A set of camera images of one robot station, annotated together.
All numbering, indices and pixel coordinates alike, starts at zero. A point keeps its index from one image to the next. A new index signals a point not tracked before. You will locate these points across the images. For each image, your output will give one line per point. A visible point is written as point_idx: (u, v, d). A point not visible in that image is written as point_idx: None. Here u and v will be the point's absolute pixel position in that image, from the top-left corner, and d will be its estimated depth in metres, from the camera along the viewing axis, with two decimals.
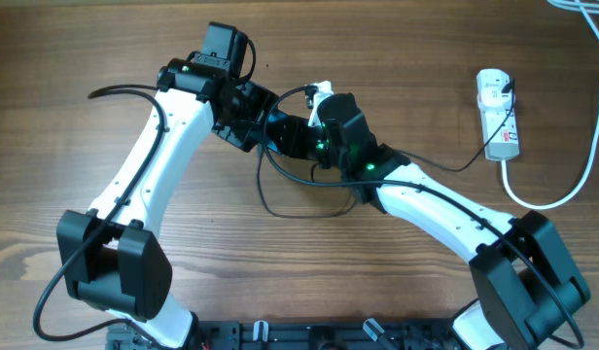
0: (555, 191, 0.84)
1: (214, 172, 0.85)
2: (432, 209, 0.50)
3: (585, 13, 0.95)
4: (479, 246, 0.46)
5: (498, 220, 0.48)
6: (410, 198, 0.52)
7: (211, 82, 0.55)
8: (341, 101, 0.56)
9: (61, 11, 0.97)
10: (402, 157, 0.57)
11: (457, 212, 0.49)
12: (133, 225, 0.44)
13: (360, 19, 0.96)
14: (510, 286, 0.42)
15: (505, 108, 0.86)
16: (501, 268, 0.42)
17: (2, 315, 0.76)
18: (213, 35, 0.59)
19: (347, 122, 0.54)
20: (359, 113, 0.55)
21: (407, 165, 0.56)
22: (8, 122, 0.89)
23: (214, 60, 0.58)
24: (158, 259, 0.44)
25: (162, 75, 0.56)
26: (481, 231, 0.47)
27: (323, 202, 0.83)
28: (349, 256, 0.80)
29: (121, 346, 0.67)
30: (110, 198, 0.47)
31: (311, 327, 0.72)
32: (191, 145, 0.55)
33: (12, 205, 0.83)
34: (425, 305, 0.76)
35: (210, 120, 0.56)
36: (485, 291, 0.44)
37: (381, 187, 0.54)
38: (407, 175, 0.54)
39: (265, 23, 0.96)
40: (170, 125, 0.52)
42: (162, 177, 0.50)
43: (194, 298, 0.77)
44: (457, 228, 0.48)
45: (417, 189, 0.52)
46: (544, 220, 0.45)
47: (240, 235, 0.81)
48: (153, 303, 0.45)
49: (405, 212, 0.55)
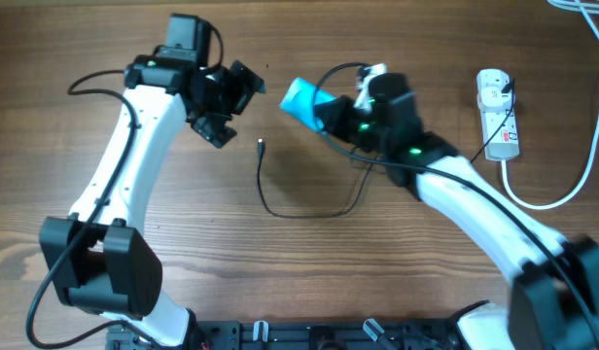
0: (555, 191, 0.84)
1: (214, 172, 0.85)
2: (477, 210, 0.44)
3: (585, 13, 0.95)
4: (523, 262, 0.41)
5: (546, 237, 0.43)
6: (456, 193, 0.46)
7: (178, 74, 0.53)
8: (390, 79, 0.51)
9: (62, 11, 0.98)
10: (451, 148, 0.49)
11: (505, 219, 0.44)
12: (116, 223, 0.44)
13: (360, 19, 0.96)
14: (549, 313, 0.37)
15: (505, 108, 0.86)
16: (546, 289, 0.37)
17: (2, 315, 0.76)
18: (176, 25, 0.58)
19: (396, 98, 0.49)
20: (409, 91, 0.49)
21: (456, 157, 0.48)
22: (9, 122, 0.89)
23: (180, 52, 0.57)
24: (145, 253, 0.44)
25: (128, 71, 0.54)
26: (530, 247, 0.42)
27: (323, 202, 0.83)
28: (349, 255, 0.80)
29: (121, 346, 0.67)
30: (89, 199, 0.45)
31: (311, 327, 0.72)
32: (165, 139, 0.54)
33: (12, 205, 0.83)
34: (425, 305, 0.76)
35: (183, 112, 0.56)
36: (513, 300, 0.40)
37: (424, 174, 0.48)
38: (455, 168, 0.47)
39: (265, 23, 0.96)
40: (141, 122, 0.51)
42: (141, 173, 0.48)
43: (194, 298, 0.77)
44: (502, 237, 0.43)
45: (464, 185, 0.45)
46: (595, 246, 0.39)
47: (240, 235, 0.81)
48: (146, 299, 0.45)
49: (441, 205, 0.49)
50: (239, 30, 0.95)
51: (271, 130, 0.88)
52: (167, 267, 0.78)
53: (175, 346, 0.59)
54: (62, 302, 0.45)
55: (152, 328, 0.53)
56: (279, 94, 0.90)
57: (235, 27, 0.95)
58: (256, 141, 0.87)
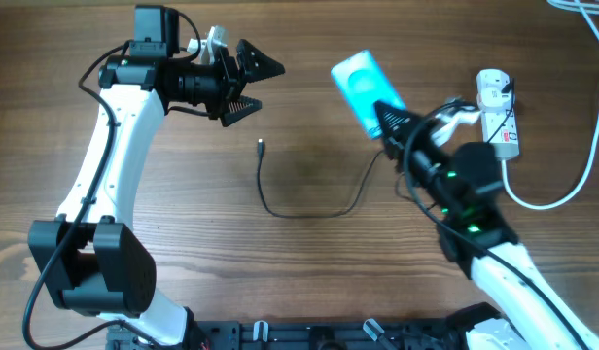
0: (555, 191, 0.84)
1: (213, 172, 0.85)
2: (533, 309, 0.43)
3: (585, 13, 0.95)
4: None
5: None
6: (511, 288, 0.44)
7: (153, 69, 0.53)
8: (488, 157, 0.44)
9: (62, 11, 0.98)
10: (511, 234, 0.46)
11: (560, 326, 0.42)
12: (104, 220, 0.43)
13: (360, 19, 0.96)
14: None
15: (505, 108, 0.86)
16: None
17: (2, 315, 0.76)
18: (141, 18, 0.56)
19: (482, 188, 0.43)
20: (499, 181, 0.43)
21: (514, 245, 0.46)
22: (8, 122, 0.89)
23: (150, 46, 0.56)
24: (135, 248, 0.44)
25: (103, 72, 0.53)
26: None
27: (323, 202, 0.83)
28: (347, 255, 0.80)
29: (121, 346, 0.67)
30: (75, 200, 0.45)
31: (311, 327, 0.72)
32: (146, 135, 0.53)
33: (12, 205, 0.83)
34: (425, 305, 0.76)
35: (162, 107, 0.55)
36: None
37: (481, 260, 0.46)
38: (514, 258, 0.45)
39: (266, 23, 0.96)
40: (120, 119, 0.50)
42: (124, 170, 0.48)
43: (194, 298, 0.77)
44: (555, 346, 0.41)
45: (522, 281, 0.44)
46: None
47: (239, 235, 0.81)
48: (141, 296, 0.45)
49: (494, 292, 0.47)
50: (239, 30, 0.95)
51: (271, 130, 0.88)
52: (168, 267, 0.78)
53: (175, 345, 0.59)
54: (58, 307, 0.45)
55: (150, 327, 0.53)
56: (280, 94, 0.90)
57: (235, 27, 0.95)
58: (256, 141, 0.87)
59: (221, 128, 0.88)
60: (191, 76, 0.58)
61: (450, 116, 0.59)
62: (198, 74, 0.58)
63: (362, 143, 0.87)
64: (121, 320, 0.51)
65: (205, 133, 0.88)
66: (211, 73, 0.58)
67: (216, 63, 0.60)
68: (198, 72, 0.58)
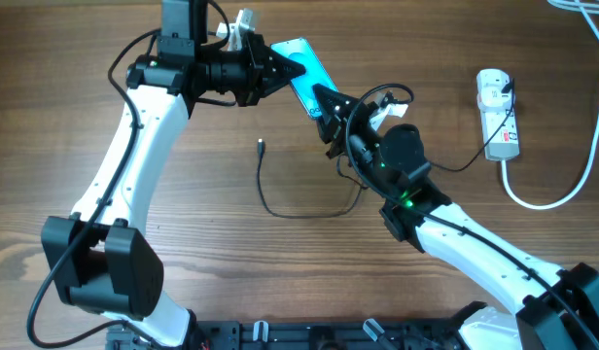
0: (555, 191, 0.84)
1: (214, 172, 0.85)
2: (475, 253, 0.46)
3: (585, 13, 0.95)
4: (527, 298, 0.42)
5: (545, 270, 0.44)
6: (452, 241, 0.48)
7: (180, 74, 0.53)
8: (410, 142, 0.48)
9: (62, 11, 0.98)
10: (442, 196, 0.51)
11: (504, 260, 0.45)
12: (118, 224, 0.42)
13: (360, 18, 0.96)
14: (557, 340, 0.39)
15: (505, 108, 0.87)
16: (550, 321, 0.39)
17: (2, 315, 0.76)
18: (168, 12, 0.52)
19: (412, 171, 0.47)
20: (424, 162, 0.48)
21: (448, 205, 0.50)
22: (8, 122, 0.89)
23: (179, 44, 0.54)
24: (146, 253, 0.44)
25: (131, 71, 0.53)
26: (528, 282, 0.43)
27: (324, 202, 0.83)
28: (348, 256, 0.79)
29: (121, 346, 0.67)
30: (91, 199, 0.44)
31: (311, 327, 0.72)
32: (168, 140, 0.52)
33: (12, 205, 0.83)
34: (425, 305, 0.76)
35: (187, 113, 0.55)
36: (524, 337, 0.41)
37: (421, 226, 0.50)
38: (450, 214, 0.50)
39: (265, 22, 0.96)
40: (143, 122, 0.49)
42: (143, 174, 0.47)
43: (194, 298, 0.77)
44: (502, 277, 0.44)
45: (460, 230, 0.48)
46: (594, 272, 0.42)
47: (240, 235, 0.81)
48: (146, 300, 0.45)
49: (444, 254, 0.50)
50: None
51: (271, 130, 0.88)
52: (168, 267, 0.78)
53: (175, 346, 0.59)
54: (63, 301, 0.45)
55: (150, 327, 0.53)
56: (279, 94, 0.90)
57: None
58: (256, 141, 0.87)
59: (221, 128, 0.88)
60: (218, 65, 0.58)
61: (379, 108, 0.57)
62: (226, 63, 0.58)
63: None
64: (122, 320, 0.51)
65: (205, 133, 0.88)
66: (236, 62, 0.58)
67: (243, 51, 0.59)
68: (225, 61, 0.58)
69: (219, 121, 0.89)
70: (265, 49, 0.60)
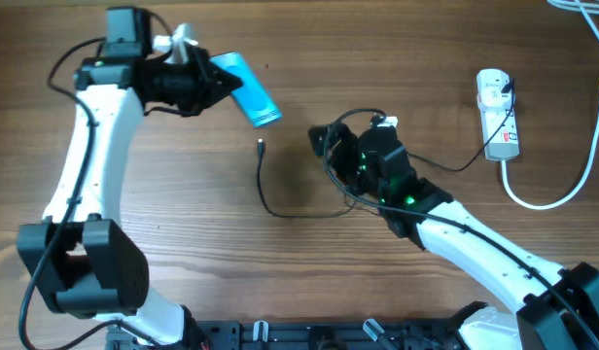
0: (555, 191, 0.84)
1: (214, 172, 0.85)
2: (476, 251, 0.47)
3: (585, 13, 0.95)
4: (527, 297, 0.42)
5: (546, 270, 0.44)
6: (453, 238, 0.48)
7: (127, 68, 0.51)
8: (385, 133, 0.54)
9: (61, 11, 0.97)
10: (443, 193, 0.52)
11: (505, 258, 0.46)
12: (91, 217, 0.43)
13: (360, 18, 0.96)
14: (557, 339, 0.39)
15: (505, 108, 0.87)
16: (550, 320, 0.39)
17: (2, 314, 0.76)
18: (114, 20, 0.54)
19: (388, 154, 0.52)
20: (401, 146, 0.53)
21: (449, 201, 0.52)
22: (8, 122, 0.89)
23: (123, 47, 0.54)
24: (123, 245, 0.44)
25: (78, 74, 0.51)
26: (529, 281, 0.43)
27: (324, 202, 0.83)
28: (349, 256, 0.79)
29: (121, 346, 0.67)
30: (60, 201, 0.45)
31: (311, 327, 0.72)
32: (125, 137, 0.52)
33: (12, 205, 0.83)
34: (425, 305, 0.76)
35: (141, 108, 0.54)
36: (524, 335, 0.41)
37: (423, 222, 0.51)
38: (451, 212, 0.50)
39: (265, 23, 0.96)
40: (98, 119, 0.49)
42: (106, 168, 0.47)
43: (194, 298, 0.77)
44: (503, 275, 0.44)
45: (462, 228, 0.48)
46: (596, 273, 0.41)
47: (240, 235, 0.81)
48: (131, 293, 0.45)
49: (445, 252, 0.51)
50: (238, 30, 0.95)
51: (271, 130, 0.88)
52: (167, 267, 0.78)
53: (175, 342, 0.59)
54: (52, 312, 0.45)
55: (149, 325, 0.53)
56: (279, 95, 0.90)
57: (235, 27, 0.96)
58: (256, 141, 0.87)
59: (221, 128, 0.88)
60: (165, 74, 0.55)
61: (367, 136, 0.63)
62: (173, 70, 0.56)
63: None
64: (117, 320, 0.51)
65: (204, 133, 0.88)
66: (184, 72, 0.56)
67: (190, 62, 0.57)
68: (173, 71, 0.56)
69: (218, 120, 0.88)
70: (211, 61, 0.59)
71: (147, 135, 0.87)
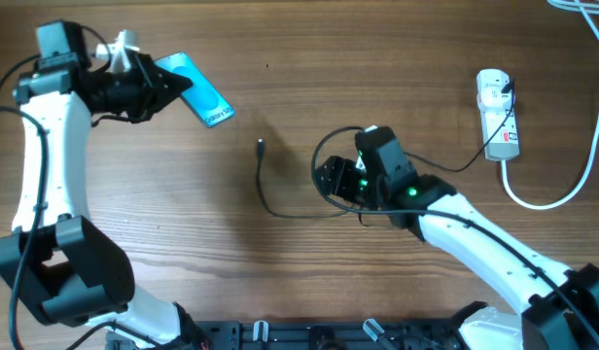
0: (555, 191, 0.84)
1: (213, 172, 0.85)
2: (479, 246, 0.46)
3: (585, 13, 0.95)
4: (532, 297, 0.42)
5: (551, 270, 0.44)
6: (457, 232, 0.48)
7: (66, 73, 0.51)
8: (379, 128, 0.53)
9: (61, 11, 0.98)
10: (447, 187, 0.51)
11: (510, 257, 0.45)
12: (61, 217, 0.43)
13: (360, 18, 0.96)
14: (561, 341, 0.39)
15: (505, 108, 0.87)
16: (555, 323, 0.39)
17: (2, 314, 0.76)
18: (45, 35, 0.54)
19: (382, 146, 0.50)
20: (393, 138, 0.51)
21: (454, 194, 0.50)
22: (7, 122, 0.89)
23: (59, 58, 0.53)
24: (103, 241, 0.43)
25: (17, 90, 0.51)
26: (536, 281, 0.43)
27: (324, 202, 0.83)
28: (349, 256, 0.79)
29: (120, 346, 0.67)
30: (27, 211, 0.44)
31: (310, 327, 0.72)
32: (81, 140, 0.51)
33: (12, 205, 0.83)
34: (425, 305, 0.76)
35: (88, 111, 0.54)
36: (527, 334, 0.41)
37: (424, 216, 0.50)
38: (454, 206, 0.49)
39: (265, 23, 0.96)
40: (47, 126, 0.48)
42: (67, 166, 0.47)
43: (194, 297, 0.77)
44: (508, 274, 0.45)
45: (465, 224, 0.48)
46: None
47: (240, 235, 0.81)
48: (121, 288, 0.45)
49: (445, 244, 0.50)
50: (238, 31, 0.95)
51: (271, 130, 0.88)
52: (167, 267, 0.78)
53: (175, 339, 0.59)
54: (44, 323, 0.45)
55: (145, 325, 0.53)
56: (279, 94, 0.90)
57: (235, 27, 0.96)
58: (256, 141, 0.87)
59: (221, 128, 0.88)
60: (110, 83, 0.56)
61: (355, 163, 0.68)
62: (119, 78, 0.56)
63: None
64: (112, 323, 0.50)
65: (204, 133, 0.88)
66: (129, 79, 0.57)
67: (132, 69, 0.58)
68: (118, 78, 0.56)
69: None
70: (153, 66, 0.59)
71: (147, 135, 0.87)
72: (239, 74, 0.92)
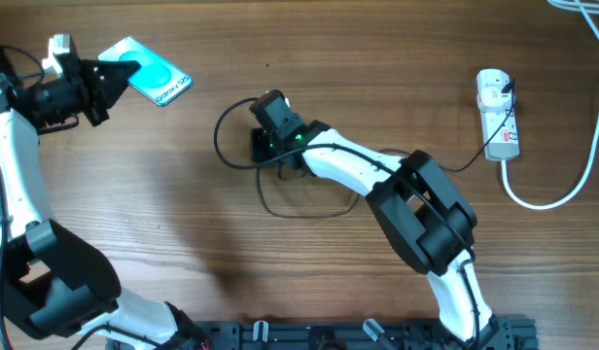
0: (555, 191, 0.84)
1: (213, 172, 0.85)
2: (342, 161, 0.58)
3: (585, 13, 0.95)
4: (375, 184, 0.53)
5: (389, 161, 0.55)
6: (328, 157, 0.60)
7: (2, 92, 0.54)
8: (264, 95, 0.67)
9: (61, 11, 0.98)
10: (323, 125, 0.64)
11: (361, 161, 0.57)
12: (30, 225, 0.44)
13: (361, 18, 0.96)
14: (401, 215, 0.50)
15: (505, 108, 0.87)
16: (390, 200, 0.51)
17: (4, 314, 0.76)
18: None
19: (267, 103, 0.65)
20: (276, 96, 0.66)
21: (327, 130, 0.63)
22: None
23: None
24: (78, 241, 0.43)
25: None
26: (377, 172, 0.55)
27: (323, 201, 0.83)
28: (349, 256, 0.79)
29: (120, 346, 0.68)
30: None
31: (311, 327, 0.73)
32: (32, 153, 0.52)
33: None
34: (425, 305, 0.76)
35: (32, 128, 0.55)
36: (381, 218, 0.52)
37: (306, 151, 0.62)
38: (325, 138, 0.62)
39: (265, 23, 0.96)
40: None
42: (23, 179, 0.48)
43: (195, 298, 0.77)
44: (360, 174, 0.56)
45: (333, 147, 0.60)
46: (427, 157, 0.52)
47: (239, 235, 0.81)
48: (106, 284, 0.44)
49: (328, 172, 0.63)
50: (238, 30, 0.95)
51: None
52: (168, 267, 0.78)
53: (173, 336, 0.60)
54: (38, 338, 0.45)
55: (142, 324, 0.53)
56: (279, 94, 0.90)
57: (235, 27, 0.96)
58: None
59: (221, 128, 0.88)
60: (41, 93, 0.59)
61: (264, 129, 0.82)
62: (49, 87, 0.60)
63: (362, 143, 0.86)
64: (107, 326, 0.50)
65: (204, 133, 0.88)
66: (61, 85, 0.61)
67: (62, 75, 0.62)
68: (48, 88, 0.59)
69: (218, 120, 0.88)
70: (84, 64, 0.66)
71: (147, 135, 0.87)
72: (239, 74, 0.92)
